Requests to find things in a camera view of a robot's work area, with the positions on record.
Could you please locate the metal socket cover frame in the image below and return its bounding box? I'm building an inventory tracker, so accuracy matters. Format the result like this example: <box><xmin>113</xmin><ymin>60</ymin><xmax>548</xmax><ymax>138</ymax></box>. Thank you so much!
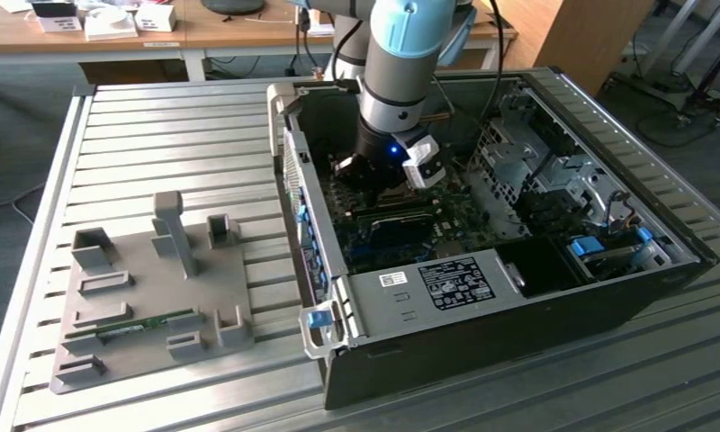
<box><xmin>377</xmin><ymin>184</ymin><xmax>421</xmax><ymax>206</ymax></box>

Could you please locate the CPU socket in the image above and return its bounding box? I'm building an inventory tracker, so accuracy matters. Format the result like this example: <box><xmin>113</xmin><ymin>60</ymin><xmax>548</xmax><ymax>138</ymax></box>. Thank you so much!
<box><xmin>370</xmin><ymin>182</ymin><xmax>425</xmax><ymax>207</ymax></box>

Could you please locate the black expansion card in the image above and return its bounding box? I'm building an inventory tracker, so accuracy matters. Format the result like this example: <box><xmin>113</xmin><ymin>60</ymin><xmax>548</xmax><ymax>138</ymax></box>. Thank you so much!
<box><xmin>358</xmin><ymin>211</ymin><xmax>437</xmax><ymax>248</ymax></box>

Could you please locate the green motherboard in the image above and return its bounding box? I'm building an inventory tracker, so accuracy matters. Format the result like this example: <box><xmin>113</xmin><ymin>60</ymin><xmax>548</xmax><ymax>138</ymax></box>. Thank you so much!
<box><xmin>316</xmin><ymin>150</ymin><xmax>502</xmax><ymax>275</ymax></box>

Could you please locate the grey metal drive cage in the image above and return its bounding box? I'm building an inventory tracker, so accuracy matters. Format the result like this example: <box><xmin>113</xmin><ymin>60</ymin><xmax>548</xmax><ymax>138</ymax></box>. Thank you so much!
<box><xmin>464</xmin><ymin>83</ymin><xmax>605</xmax><ymax>238</ymax></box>

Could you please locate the small white barcode sticker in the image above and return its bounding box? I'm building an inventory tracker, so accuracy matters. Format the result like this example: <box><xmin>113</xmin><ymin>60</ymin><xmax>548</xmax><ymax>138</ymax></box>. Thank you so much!
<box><xmin>376</xmin><ymin>269</ymin><xmax>412</xmax><ymax>288</ymax></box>

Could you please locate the black printed label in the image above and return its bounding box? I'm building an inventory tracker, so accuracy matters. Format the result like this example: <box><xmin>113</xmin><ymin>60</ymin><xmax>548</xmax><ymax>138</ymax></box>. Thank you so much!
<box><xmin>416</xmin><ymin>255</ymin><xmax>498</xmax><ymax>312</ymax></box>

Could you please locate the grey power supply unit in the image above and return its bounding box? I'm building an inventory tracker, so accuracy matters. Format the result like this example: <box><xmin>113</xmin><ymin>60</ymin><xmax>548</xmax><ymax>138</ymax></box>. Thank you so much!
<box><xmin>334</xmin><ymin>250</ymin><xmax>526</xmax><ymax>350</ymax></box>

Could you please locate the wooden desk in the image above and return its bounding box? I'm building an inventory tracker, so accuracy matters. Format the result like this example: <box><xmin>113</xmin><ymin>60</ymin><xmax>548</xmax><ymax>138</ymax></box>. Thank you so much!
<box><xmin>0</xmin><ymin>0</ymin><xmax>521</xmax><ymax>83</ymax></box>

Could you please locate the blue disk carrier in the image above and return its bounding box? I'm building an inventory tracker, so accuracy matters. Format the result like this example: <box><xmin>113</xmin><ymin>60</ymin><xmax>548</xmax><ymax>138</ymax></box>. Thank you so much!
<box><xmin>568</xmin><ymin>237</ymin><xmax>605</xmax><ymax>261</ymax></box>

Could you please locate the dark grey round object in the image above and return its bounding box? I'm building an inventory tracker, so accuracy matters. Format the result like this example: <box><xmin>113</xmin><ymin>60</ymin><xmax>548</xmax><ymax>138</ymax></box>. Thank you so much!
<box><xmin>199</xmin><ymin>0</ymin><xmax>266</xmax><ymax>15</ymax></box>

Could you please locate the grey parts rack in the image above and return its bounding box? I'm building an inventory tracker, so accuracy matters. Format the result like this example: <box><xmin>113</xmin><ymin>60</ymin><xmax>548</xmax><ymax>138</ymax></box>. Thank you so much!
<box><xmin>46</xmin><ymin>190</ymin><xmax>258</xmax><ymax>396</ymax></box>

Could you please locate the wooden cabinet panel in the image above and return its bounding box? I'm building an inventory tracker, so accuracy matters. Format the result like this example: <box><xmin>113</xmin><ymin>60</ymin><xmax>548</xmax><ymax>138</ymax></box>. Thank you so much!
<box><xmin>530</xmin><ymin>0</ymin><xmax>658</xmax><ymax>96</ymax></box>

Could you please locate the equipment stand black base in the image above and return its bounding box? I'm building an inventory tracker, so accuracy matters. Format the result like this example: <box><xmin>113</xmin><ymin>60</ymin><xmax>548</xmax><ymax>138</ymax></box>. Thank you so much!
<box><xmin>596</xmin><ymin>0</ymin><xmax>720</xmax><ymax>121</ymax></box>

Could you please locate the white box with print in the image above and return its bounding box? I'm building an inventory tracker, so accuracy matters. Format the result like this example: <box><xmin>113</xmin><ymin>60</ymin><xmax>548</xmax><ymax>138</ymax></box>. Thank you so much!
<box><xmin>131</xmin><ymin>3</ymin><xmax>178</xmax><ymax>33</ymax></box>

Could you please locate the black open PC case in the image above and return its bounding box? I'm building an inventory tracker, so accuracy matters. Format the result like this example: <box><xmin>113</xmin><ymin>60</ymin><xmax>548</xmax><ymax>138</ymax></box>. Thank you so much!
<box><xmin>266</xmin><ymin>66</ymin><xmax>720</xmax><ymax>411</ymax></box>

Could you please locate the white box round opening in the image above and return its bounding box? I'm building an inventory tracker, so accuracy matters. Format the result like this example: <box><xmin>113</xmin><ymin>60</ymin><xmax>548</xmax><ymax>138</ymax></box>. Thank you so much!
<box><xmin>82</xmin><ymin>7</ymin><xmax>139</xmax><ymax>42</ymax></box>

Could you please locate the green RAM stick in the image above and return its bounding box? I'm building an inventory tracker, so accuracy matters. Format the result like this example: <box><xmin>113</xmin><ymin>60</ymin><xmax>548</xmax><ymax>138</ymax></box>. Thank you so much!
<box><xmin>93</xmin><ymin>314</ymin><xmax>174</xmax><ymax>339</ymax></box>

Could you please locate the white box black screen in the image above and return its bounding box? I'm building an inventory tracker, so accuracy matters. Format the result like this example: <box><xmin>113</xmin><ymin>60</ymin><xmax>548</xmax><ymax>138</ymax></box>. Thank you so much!
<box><xmin>27</xmin><ymin>0</ymin><xmax>86</xmax><ymax>34</ymax></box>

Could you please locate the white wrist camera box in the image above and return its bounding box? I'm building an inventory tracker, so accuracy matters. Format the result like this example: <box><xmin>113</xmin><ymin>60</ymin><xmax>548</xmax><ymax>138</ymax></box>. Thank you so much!
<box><xmin>400</xmin><ymin>134</ymin><xmax>446</xmax><ymax>190</ymax></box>

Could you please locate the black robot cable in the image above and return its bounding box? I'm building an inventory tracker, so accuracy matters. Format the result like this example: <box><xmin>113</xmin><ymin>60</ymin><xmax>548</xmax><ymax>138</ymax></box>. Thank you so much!
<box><xmin>476</xmin><ymin>0</ymin><xmax>506</xmax><ymax>125</ymax></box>

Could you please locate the coloured wire bundle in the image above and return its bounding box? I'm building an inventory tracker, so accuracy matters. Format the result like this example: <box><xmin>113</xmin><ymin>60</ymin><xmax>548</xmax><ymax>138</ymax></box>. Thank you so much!
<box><xmin>596</xmin><ymin>188</ymin><xmax>641</xmax><ymax>238</ymax></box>

